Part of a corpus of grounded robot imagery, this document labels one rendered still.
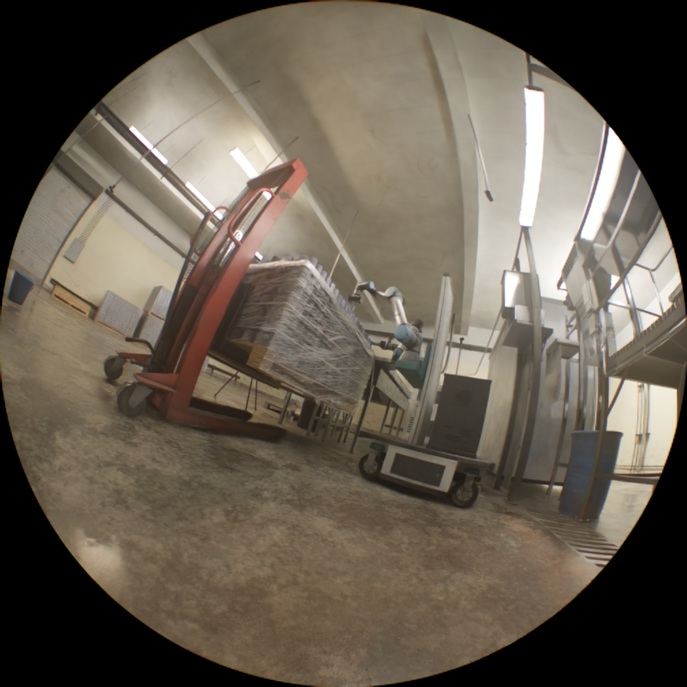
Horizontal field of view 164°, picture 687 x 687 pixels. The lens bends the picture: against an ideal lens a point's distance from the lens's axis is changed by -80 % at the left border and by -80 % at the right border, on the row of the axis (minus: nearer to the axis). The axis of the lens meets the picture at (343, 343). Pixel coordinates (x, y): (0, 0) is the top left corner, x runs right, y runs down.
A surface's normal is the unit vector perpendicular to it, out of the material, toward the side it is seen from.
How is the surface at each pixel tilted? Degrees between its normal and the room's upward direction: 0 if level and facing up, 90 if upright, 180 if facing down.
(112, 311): 88
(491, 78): 180
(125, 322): 92
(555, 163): 180
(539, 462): 90
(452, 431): 90
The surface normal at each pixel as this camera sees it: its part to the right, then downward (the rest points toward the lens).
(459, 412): -0.46, -0.39
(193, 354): 0.87, 0.14
